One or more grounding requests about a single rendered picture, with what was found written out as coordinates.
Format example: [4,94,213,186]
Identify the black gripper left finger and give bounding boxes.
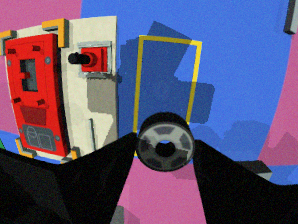
[0,133,138,224]

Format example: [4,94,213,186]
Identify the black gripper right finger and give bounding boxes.
[193,140,298,224]

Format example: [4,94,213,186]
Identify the black and grey wheel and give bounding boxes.
[136,112,196,172]

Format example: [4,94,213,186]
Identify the yellow rectangular outline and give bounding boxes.
[133,35,202,133]

